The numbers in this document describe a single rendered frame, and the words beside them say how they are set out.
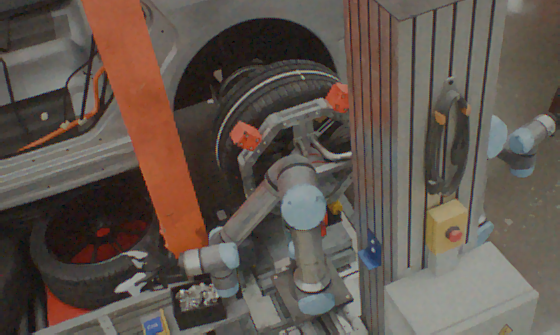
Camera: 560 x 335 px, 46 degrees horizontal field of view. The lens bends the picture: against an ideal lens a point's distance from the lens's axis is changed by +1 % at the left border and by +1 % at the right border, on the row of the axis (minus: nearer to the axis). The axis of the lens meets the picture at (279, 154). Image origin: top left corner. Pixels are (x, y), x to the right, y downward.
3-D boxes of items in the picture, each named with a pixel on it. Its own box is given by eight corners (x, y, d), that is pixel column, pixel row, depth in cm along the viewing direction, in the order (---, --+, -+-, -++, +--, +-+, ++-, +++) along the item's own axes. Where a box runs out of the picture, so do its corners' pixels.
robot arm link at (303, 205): (329, 279, 218) (316, 158, 182) (338, 317, 207) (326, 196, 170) (293, 286, 218) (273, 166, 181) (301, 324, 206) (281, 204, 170)
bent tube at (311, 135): (346, 127, 266) (345, 106, 259) (368, 155, 252) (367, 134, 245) (306, 140, 263) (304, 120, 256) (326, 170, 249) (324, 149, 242)
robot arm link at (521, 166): (511, 155, 231) (514, 131, 224) (538, 171, 224) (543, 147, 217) (495, 166, 228) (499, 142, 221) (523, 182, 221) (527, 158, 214)
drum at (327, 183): (318, 163, 281) (315, 138, 272) (338, 194, 266) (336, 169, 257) (287, 173, 279) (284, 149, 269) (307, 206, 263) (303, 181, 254)
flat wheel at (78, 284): (139, 187, 358) (127, 155, 343) (204, 256, 317) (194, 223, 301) (25, 252, 332) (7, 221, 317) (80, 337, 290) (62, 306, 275)
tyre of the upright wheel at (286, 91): (373, 86, 300) (259, 35, 262) (398, 114, 283) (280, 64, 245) (296, 193, 325) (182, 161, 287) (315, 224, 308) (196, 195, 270)
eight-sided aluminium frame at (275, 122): (362, 181, 298) (357, 84, 262) (368, 190, 294) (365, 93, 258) (250, 221, 288) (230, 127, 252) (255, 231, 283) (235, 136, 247)
